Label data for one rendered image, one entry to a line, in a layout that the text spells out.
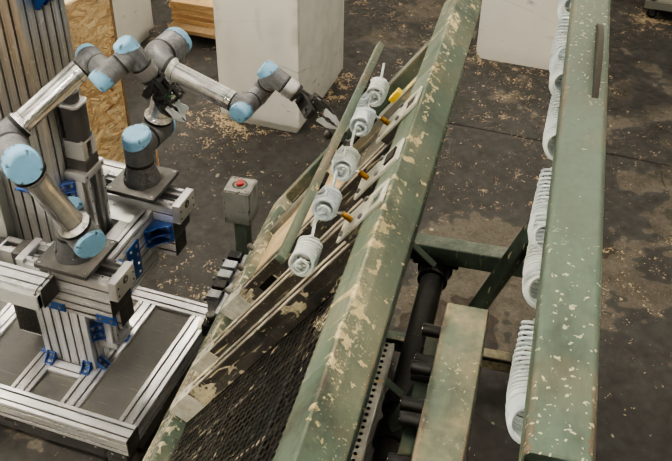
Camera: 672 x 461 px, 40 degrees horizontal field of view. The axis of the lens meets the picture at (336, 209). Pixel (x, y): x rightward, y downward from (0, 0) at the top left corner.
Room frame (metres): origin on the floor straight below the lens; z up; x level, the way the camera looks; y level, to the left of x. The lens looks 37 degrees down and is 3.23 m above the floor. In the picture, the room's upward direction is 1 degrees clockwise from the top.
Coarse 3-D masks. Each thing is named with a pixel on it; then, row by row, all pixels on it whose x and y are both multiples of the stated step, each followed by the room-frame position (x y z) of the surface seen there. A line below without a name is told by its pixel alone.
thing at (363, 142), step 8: (408, 88) 2.76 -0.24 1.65; (400, 96) 2.77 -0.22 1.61; (408, 96) 2.76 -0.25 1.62; (392, 104) 2.78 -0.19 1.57; (384, 112) 2.79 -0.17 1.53; (392, 112) 2.78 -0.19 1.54; (376, 128) 2.79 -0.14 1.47; (368, 136) 2.80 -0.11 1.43; (376, 136) 2.79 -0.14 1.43; (360, 144) 2.80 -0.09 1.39; (368, 144) 2.80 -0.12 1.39; (360, 152) 2.80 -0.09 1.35; (328, 168) 2.86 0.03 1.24; (304, 192) 2.89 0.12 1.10; (296, 200) 2.90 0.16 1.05; (288, 208) 2.92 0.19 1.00; (296, 208) 2.86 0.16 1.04; (280, 216) 2.93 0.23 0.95; (288, 216) 2.87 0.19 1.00; (280, 224) 2.88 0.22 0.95; (272, 232) 2.89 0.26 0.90
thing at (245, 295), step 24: (384, 120) 2.29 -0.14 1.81; (384, 144) 2.30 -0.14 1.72; (360, 168) 2.32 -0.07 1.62; (312, 216) 2.35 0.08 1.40; (336, 216) 2.29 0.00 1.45; (264, 264) 2.39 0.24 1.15; (288, 264) 2.33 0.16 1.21; (240, 288) 2.41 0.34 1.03; (264, 288) 2.35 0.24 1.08; (240, 312) 2.38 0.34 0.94
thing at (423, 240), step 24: (432, 240) 2.99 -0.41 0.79; (456, 240) 2.99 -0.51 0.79; (456, 264) 2.92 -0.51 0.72; (480, 264) 2.89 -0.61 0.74; (432, 288) 2.78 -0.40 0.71; (432, 312) 2.65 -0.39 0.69; (408, 336) 2.51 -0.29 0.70; (408, 360) 2.37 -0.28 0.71; (504, 360) 2.88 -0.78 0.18; (408, 384) 2.26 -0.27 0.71; (384, 408) 2.18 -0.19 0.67; (384, 432) 2.03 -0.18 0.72; (384, 456) 1.93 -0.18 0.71
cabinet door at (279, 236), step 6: (330, 180) 2.78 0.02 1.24; (336, 180) 2.71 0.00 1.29; (336, 186) 2.63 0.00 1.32; (312, 204) 2.73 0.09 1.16; (294, 216) 2.82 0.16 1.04; (306, 216) 2.67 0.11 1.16; (288, 222) 2.82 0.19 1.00; (282, 228) 2.83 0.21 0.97; (288, 228) 2.76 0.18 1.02; (276, 234) 2.84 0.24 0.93; (282, 234) 2.76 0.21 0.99; (276, 240) 2.77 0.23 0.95; (282, 240) 2.69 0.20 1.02; (270, 246) 2.76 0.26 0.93; (276, 246) 2.69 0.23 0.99; (270, 252) 2.70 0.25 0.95; (264, 258) 2.69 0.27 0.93
